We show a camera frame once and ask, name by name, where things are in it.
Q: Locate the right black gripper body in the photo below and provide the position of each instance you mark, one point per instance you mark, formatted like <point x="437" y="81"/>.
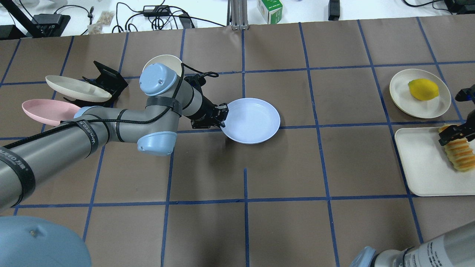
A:
<point x="453" y="133"/>

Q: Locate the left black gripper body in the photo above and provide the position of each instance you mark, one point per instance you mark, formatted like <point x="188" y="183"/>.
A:
<point x="205" y="113"/>

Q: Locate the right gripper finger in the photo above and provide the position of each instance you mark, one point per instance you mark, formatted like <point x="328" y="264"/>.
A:
<point x="449" y="133"/>

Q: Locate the ridged bread loaf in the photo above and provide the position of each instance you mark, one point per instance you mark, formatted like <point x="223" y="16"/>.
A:
<point x="460" y="154"/>

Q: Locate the blue plate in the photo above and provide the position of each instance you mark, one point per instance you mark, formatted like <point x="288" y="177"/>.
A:
<point x="251" y="121"/>

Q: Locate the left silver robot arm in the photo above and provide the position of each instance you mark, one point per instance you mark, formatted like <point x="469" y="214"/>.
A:
<point x="35" y="242"/>

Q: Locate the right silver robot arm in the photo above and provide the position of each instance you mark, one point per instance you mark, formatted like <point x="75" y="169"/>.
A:
<point x="454" y="248"/>

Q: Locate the cream round lemon plate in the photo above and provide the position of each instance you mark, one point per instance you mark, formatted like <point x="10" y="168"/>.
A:
<point x="400" y="95"/>

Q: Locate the cream plate in rack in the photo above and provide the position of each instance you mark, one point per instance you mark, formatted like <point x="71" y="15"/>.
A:
<point x="76" y="89"/>

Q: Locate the pink plate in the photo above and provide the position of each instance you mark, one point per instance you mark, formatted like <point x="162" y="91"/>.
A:
<point x="48" y="111"/>

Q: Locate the yellow lemon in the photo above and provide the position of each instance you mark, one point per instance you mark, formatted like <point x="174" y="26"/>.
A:
<point x="423" y="89"/>

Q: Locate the white rectangular tray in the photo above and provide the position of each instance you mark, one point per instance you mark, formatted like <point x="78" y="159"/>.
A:
<point x="428" y="171"/>

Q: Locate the cream bowl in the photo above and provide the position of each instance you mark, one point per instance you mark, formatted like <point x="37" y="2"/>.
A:
<point x="171" y="61"/>

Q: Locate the black dish rack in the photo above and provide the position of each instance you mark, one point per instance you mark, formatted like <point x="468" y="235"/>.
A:
<point x="109" y="80"/>

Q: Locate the black power adapter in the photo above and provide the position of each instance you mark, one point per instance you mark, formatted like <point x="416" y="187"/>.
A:
<point x="156" y="10"/>

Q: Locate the green white carton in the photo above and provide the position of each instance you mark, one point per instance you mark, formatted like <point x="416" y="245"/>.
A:
<point x="271" y="10"/>

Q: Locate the aluminium frame post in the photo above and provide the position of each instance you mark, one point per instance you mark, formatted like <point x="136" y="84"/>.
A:
<point x="237" y="14"/>

